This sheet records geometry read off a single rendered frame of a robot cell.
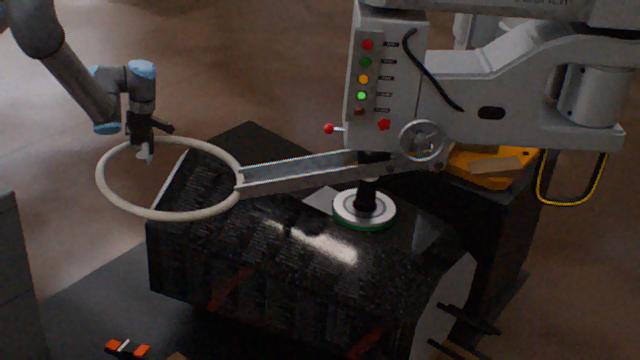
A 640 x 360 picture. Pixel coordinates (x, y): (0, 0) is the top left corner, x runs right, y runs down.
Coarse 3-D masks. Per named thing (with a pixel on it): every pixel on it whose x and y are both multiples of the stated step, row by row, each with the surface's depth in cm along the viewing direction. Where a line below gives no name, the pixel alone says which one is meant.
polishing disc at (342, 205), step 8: (344, 192) 238; (352, 192) 238; (336, 200) 233; (344, 200) 234; (352, 200) 234; (376, 200) 235; (384, 200) 236; (336, 208) 229; (344, 208) 230; (352, 208) 230; (384, 208) 231; (392, 208) 232; (344, 216) 226; (352, 216) 226; (360, 216) 227; (368, 216) 227; (376, 216) 227; (384, 216) 228; (392, 216) 228; (352, 224) 224; (360, 224) 223; (368, 224) 223; (376, 224) 224; (384, 224) 226
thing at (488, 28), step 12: (456, 24) 261; (468, 24) 253; (480, 24) 249; (492, 24) 247; (504, 24) 240; (516, 24) 233; (456, 36) 261; (480, 36) 251; (492, 36) 249; (552, 72) 214; (564, 72) 212; (552, 84) 215; (552, 96) 217
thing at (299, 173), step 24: (432, 144) 221; (240, 168) 230; (264, 168) 230; (288, 168) 230; (312, 168) 229; (336, 168) 218; (360, 168) 217; (384, 168) 217; (408, 168) 217; (264, 192) 222
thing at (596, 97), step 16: (576, 80) 202; (592, 80) 198; (608, 80) 197; (624, 80) 197; (560, 96) 211; (576, 96) 204; (592, 96) 200; (608, 96) 199; (624, 96) 202; (560, 112) 212; (576, 112) 205; (592, 112) 203; (608, 112) 202
